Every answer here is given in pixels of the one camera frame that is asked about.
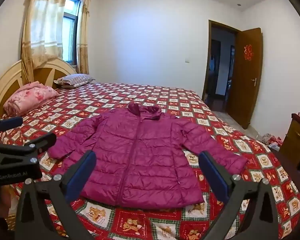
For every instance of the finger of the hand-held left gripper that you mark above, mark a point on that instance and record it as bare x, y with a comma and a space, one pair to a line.
11, 123
43, 141

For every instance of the brown wooden door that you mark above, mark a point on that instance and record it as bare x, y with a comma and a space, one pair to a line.
245, 80

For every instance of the dark wooden door frame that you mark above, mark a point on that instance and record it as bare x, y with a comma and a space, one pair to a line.
208, 55

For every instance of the striped pillow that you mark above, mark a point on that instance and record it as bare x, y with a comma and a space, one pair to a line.
73, 80

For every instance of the red paper door decoration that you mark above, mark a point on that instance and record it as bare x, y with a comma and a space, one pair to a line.
247, 52

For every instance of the wide yellow sheer curtain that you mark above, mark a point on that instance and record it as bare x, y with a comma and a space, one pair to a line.
42, 25

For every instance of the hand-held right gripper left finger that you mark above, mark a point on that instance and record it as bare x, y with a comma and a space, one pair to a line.
82, 172

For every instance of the dark framed window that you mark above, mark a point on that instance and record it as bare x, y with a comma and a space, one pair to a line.
70, 37

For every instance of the narrow yellow patterned curtain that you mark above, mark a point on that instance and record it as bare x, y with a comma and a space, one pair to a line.
84, 30

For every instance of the magenta puffer jacket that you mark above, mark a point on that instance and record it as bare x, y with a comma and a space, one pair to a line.
140, 160

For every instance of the red bear printed blanket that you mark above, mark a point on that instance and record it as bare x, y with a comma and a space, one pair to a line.
240, 143

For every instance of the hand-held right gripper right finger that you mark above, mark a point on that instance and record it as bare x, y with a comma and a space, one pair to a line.
213, 177

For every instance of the pink floral folded quilt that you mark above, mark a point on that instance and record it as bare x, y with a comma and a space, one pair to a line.
32, 97

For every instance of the cream wooden headboard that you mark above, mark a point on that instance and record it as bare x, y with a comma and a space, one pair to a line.
5, 80

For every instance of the pile of clothes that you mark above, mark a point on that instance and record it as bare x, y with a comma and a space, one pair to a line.
271, 140

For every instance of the brown wooden cabinet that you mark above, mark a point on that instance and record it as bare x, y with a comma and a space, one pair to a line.
296, 137

